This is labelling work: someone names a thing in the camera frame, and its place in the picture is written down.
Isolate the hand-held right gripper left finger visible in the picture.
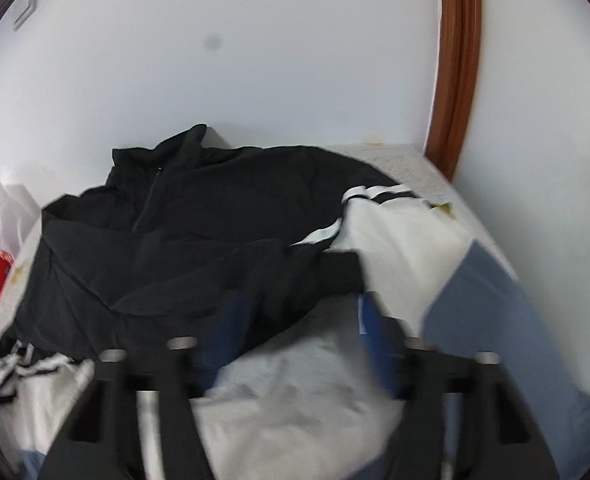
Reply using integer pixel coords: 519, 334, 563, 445
40, 300, 257, 480

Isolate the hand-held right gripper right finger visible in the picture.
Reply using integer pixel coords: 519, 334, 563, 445
357, 292, 560, 480

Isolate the white and blue garment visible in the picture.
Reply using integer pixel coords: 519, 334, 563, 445
195, 195, 590, 480

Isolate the black jacket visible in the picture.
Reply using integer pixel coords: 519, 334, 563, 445
12, 124, 416, 361

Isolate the black and white striped cloth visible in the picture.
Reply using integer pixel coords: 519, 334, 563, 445
0, 340, 146, 480

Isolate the white plastic bag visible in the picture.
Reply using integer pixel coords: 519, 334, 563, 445
0, 180, 43, 256

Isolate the brown wooden door frame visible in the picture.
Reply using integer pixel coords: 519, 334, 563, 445
425, 0, 483, 181

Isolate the white wall switch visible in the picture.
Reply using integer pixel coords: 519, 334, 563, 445
14, 0, 40, 28

